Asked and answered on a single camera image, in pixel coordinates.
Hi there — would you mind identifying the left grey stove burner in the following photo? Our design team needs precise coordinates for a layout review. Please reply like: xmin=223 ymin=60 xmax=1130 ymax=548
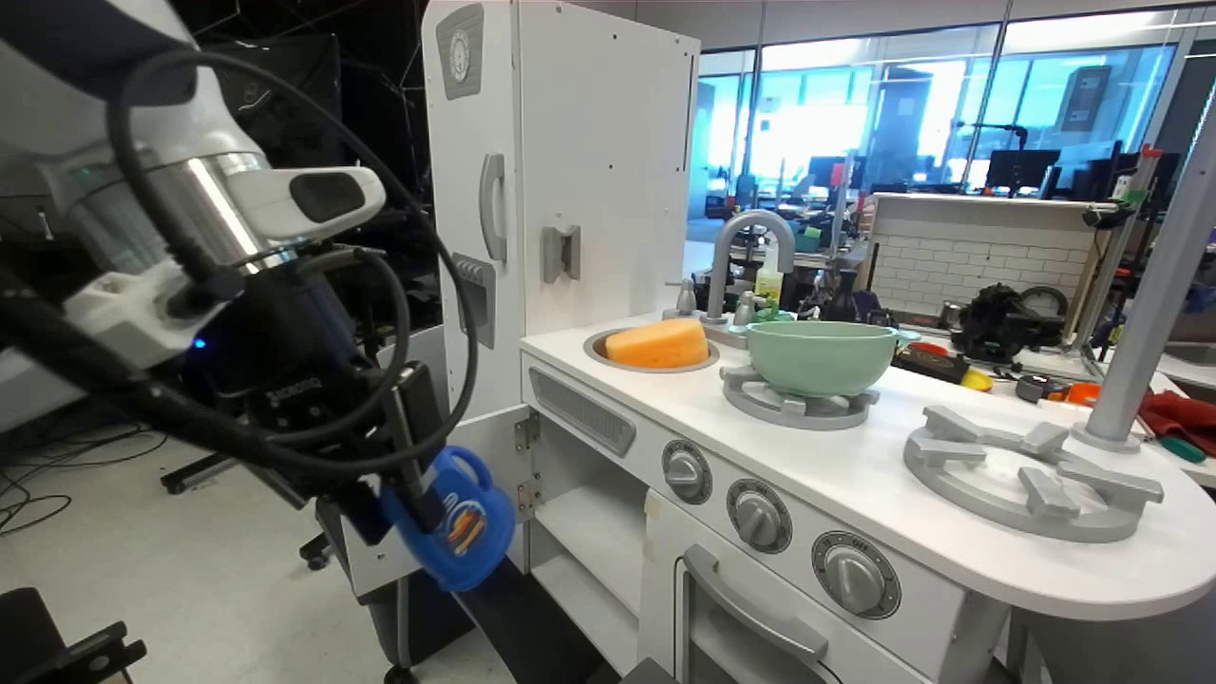
xmin=719 ymin=363 xmax=872 ymax=430

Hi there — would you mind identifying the mint green pot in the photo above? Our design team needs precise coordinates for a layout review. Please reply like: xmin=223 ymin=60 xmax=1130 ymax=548
xmin=744 ymin=318 xmax=898 ymax=399

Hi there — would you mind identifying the left grey knob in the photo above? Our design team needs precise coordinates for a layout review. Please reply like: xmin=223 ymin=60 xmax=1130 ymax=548
xmin=661 ymin=440 xmax=713 ymax=504

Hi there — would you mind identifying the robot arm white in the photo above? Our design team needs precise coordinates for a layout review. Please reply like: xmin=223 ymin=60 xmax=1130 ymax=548
xmin=0 ymin=0 xmax=444 ymax=500

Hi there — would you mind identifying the orange sponge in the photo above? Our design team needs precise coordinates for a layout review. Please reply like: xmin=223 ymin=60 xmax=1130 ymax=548
xmin=601 ymin=316 xmax=713 ymax=373

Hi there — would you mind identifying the grey stove burner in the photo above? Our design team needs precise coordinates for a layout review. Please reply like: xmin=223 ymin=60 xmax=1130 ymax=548
xmin=719 ymin=363 xmax=872 ymax=430
xmin=904 ymin=406 xmax=1162 ymax=543

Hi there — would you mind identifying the right grey stove burner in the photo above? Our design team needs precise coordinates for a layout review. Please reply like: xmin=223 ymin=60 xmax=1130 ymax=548
xmin=904 ymin=406 xmax=1162 ymax=543

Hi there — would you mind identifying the grey metal pole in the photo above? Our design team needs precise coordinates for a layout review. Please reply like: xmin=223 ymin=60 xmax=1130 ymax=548
xmin=1074 ymin=92 xmax=1216 ymax=451

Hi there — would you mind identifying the grey toy faucet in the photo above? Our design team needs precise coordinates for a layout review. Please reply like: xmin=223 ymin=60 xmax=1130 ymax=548
xmin=706 ymin=210 xmax=795 ymax=323

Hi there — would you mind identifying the grey oven door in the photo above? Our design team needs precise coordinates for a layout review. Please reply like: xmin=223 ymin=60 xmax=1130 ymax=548
xmin=638 ymin=494 xmax=909 ymax=684

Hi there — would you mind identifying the grey knob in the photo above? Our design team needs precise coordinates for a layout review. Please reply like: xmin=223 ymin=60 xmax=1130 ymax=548
xmin=814 ymin=533 xmax=900 ymax=618
xmin=661 ymin=440 xmax=713 ymax=504
xmin=724 ymin=480 xmax=790 ymax=553

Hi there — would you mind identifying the middle grey knob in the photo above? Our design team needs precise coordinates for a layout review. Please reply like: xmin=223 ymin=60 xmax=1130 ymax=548
xmin=724 ymin=480 xmax=790 ymax=553

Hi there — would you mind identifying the white toy kitchen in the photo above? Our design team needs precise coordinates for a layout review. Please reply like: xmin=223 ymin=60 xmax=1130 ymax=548
xmin=421 ymin=0 xmax=1216 ymax=684

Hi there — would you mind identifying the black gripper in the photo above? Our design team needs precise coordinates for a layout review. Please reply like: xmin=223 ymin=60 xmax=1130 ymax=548
xmin=185 ymin=252 xmax=413 ymax=500

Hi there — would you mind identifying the right grey knob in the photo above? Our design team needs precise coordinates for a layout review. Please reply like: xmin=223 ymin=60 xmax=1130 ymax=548
xmin=814 ymin=533 xmax=900 ymax=618

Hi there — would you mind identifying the green bottle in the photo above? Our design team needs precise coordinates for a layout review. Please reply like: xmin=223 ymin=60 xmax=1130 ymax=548
xmin=753 ymin=245 xmax=784 ymax=307

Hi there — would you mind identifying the grey toy sink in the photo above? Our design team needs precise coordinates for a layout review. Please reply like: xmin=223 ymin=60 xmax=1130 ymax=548
xmin=581 ymin=323 xmax=724 ymax=380

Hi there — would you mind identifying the white cabinet door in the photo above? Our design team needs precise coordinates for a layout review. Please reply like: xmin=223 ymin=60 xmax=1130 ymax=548
xmin=343 ymin=522 xmax=416 ymax=595

